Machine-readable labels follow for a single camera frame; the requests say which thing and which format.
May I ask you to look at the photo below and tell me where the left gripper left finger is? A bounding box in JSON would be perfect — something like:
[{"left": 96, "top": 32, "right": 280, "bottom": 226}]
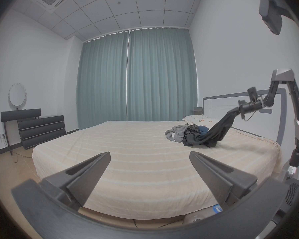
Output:
[{"left": 40, "top": 152, "right": 111, "bottom": 210}]

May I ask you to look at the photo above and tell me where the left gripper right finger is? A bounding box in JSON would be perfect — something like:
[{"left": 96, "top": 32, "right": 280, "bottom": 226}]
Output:
[{"left": 189, "top": 151, "right": 258, "bottom": 207}]

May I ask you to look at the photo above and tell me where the black T-shirt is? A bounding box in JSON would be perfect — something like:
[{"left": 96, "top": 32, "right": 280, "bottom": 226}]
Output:
[{"left": 183, "top": 107, "right": 241, "bottom": 148}]

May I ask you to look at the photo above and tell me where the bed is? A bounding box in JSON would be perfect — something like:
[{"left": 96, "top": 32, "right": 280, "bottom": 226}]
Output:
[{"left": 32, "top": 88, "right": 287, "bottom": 220}]

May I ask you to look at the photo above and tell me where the white printed pillow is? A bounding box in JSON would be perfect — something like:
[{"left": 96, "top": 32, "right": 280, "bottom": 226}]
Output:
[{"left": 182, "top": 114, "right": 222, "bottom": 129}]

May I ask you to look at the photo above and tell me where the black patterned garment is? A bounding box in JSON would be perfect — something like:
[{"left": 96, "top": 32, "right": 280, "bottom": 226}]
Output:
[{"left": 182, "top": 124, "right": 203, "bottom": 144}]

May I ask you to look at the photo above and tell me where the black chest of drawers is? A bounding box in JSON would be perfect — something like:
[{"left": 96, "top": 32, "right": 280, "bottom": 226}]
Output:
[{"left": 17, "top": 115, "right": 66, "bottom": 150}]

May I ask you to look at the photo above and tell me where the grey garment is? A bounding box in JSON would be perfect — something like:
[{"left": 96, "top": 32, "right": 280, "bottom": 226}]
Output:
[{"left": 164, "top": 124, "right": 190, "bottom": 142}]

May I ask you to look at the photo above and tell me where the black dressing table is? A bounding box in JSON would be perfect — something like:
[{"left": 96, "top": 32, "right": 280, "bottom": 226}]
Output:
[{"left": 0, "top": 109, "right": 41, "bottom": 156}]

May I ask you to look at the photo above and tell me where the blue-green curtain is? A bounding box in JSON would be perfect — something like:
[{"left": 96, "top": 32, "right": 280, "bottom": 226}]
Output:
[
  {"left": 127, "top": 27, "right": 198, "bottom": 122},
  {"left": 76, "top": 31, "right": 129, "bottom": 130}
]

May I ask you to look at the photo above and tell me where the round white-framed mirror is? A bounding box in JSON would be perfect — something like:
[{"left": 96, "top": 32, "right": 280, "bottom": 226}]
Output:
[{"left": 9, "top": 83, "right": 27, "bottom": 110}]

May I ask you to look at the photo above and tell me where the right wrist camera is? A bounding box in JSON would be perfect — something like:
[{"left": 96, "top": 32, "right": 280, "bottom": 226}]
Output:
[{"left": 247, "top": 87, "right": 259, "bottom": 101}]

